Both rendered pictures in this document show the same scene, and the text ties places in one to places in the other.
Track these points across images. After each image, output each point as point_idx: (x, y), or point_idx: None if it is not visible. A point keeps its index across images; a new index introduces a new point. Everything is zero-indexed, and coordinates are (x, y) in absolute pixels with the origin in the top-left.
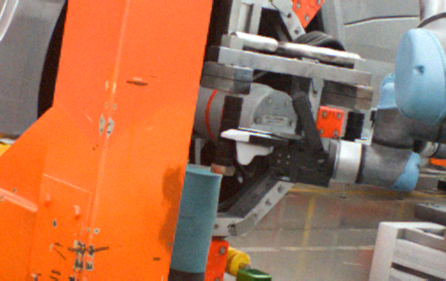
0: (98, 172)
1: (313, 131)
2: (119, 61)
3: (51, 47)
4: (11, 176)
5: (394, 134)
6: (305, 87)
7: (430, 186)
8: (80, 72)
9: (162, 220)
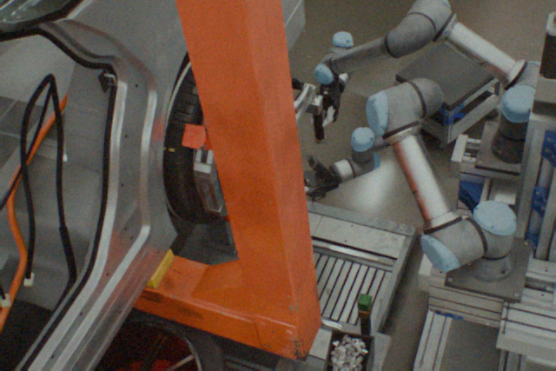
0: (296, 321)
1: (326, 174)
2: (294, 289)
3: None
4: (218, 301)
5: (367, 158)
6: None
7: None
8: (265, 288)
9: (314, 300)
